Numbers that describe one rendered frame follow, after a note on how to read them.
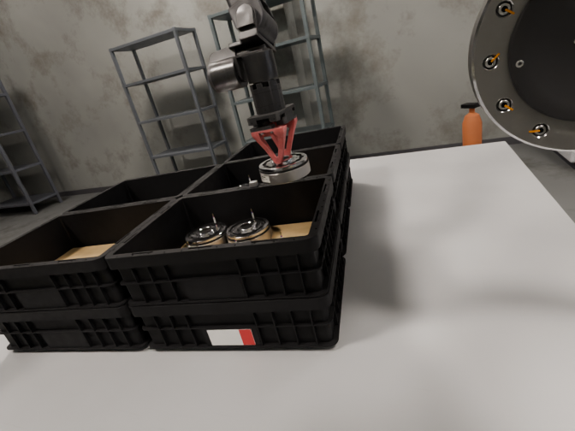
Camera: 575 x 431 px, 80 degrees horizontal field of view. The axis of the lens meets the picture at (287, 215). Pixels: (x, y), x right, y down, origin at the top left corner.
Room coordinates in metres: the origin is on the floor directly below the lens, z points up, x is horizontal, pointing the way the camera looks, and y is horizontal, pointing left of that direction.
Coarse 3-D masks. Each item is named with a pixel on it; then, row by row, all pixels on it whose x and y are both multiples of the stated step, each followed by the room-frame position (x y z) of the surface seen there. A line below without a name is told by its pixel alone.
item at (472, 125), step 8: (464, 104) 2.72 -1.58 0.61; (472, 104) 2.65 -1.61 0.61; (472, 112) 2.68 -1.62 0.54; (464, 120) 2.71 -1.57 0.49; (472, 120) 2.65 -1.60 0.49; (480, 120) 2.65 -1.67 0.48; (464, 128) 2.69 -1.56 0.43; (472, 128) 2.64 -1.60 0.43; (480, 128) 2.64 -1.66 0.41; (464, 136) 2.69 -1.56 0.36; (472, 136) 2.64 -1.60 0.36; (480, 136) 2.64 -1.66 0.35; (464, 144) 2.70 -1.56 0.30; (472, 144) 2.64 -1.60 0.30
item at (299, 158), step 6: (294, 156) 0.69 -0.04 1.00; (300, 156) 0.69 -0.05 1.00; (306, 156) 0.67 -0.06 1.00; (264, 162) 0.70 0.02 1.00; (270, 162) 0.69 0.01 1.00; (288, 162) 0.66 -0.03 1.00; (294, 162) 0.65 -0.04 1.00; (300, 162) 0.65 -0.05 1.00; (264, 168) 0.66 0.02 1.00; (270, 168) 0.65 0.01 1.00; (276, 168) 0.64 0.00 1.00; (282, 168) 0.64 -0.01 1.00; (288, 168) 0.64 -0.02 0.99
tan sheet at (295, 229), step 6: (300, 222) 0.74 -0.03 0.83; (306, 222) 0.74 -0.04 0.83; (276, 228) 0.74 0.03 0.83; (282, 228) 0.73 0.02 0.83; (288, 228) 0.73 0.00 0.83; (294, 228) 0.72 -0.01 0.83; (300, 228) 0.71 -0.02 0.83; (306, 228) 0.70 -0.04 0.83; (276, 234) 0.71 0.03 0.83; (282, 234) 0.70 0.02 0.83; (288, 234) 0.70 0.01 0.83; (294, 234) 0.69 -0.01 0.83; (300, 234) 0.68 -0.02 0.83; (306, 234) 0.67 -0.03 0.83; (186, 246) 0.76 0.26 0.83
